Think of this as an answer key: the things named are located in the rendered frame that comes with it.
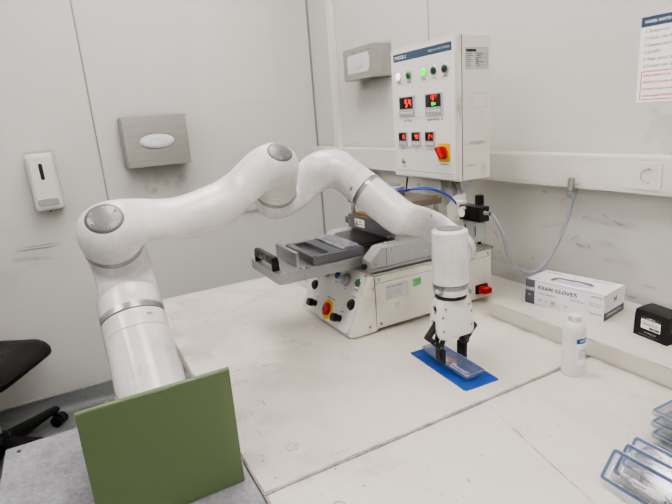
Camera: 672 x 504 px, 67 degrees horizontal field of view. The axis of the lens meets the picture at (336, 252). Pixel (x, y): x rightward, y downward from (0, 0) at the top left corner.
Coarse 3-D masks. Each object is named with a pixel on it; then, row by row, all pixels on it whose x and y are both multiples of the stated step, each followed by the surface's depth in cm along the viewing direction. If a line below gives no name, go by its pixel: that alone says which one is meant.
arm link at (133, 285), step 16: (144, 256) 107; (96, 272) 104; (112, 272) 103; (128, 272) 105; (144, 272) 108; (112, 288) 95; (128, 288) 95; (144, 288) 97; (96, 304) 98; (112, 304) 94; (128, 304) 93; (144, 304) 95; (160, 304) 98
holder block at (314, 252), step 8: (312, 240) 160; (296, 248) 152; (304, 248) 157; (312, 248) 155; (320, 248) 150; (328, 248) 149; (336, 248) 148; (352, 248) 147; (360, 248) 147; (304, 256) 146; (312, 256) 142; (320, 256) 142; (328, 256) 143; (336, 256) 144; (344, 256) 145; (352, 256) 147; (312, 264) 142
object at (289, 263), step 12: (276, 252) 154; (288, 252) 145; (252, 264) 154; (264, 264) 146; (288, 264) 145; (300, 264) 144; (324, 264) 142; (336, 264) 143; (348, 264) 145; (360, 264) 147; (276, 276) 137; (288, 276) 137; (300, 276) 139; (312, 276) 140
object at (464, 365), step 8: (432, 352) 128; (448, 352) 128; (456, 352) 127; (448, 360) 123; (456, 360) 123; (464, 360) 123; (456, 368) 119; (464, 368) 119; (472, 368) 119; (480, 368) 119
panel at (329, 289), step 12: (324, 276) 164; (360, 276) 147; (312, 288) 169; (324, 288) 163; (336, 288) 157; (348, 288) 151; (360, 288) 146; (324, 300) 161; (336, 300) 155; (348, 300) 149; (312, 312) 165; (336, 312) 153; (348, 312) 148; (336, 324) 152; (348, 324) 146
